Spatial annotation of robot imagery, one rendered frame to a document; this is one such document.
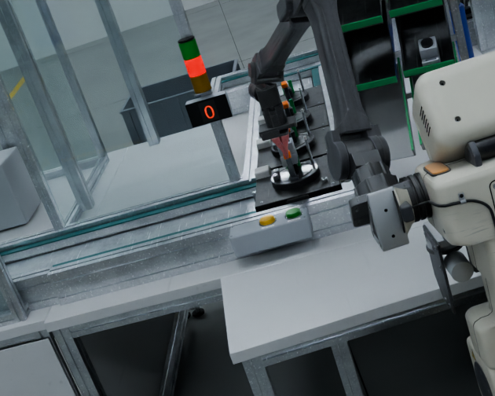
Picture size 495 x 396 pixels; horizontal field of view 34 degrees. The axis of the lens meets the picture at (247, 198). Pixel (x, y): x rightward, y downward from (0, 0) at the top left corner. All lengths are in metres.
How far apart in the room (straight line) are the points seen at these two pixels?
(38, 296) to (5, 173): 0.76
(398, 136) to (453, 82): 0.77
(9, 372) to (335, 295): 1.01
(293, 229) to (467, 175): 0.77
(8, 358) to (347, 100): 1.29
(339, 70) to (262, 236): 0.62
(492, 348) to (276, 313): 0.53
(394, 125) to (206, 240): 0.59
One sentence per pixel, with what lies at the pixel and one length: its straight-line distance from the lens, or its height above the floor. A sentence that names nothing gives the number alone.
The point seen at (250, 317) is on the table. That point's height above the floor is 0.86.
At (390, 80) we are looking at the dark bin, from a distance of 2.12.
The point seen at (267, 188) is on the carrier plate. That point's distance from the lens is 2.28.
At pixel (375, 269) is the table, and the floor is 0.86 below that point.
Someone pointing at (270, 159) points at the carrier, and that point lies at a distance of 2.49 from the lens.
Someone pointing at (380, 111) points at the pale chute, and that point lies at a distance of 2.25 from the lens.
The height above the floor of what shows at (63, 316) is 0.86.
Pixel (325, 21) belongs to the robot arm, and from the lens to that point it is 1.66.
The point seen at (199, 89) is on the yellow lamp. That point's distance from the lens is 2.31.
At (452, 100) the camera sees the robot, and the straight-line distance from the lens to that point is 1.43.
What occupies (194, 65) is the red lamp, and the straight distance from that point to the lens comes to 2.29.
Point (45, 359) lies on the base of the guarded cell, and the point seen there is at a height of 0.74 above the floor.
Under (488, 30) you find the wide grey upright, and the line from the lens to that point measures 3.36.
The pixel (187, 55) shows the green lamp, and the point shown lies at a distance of 2.29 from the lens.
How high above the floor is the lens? 1.82
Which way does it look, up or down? 22 degrees down
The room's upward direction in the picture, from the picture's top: 19 degrees counter-clockwise
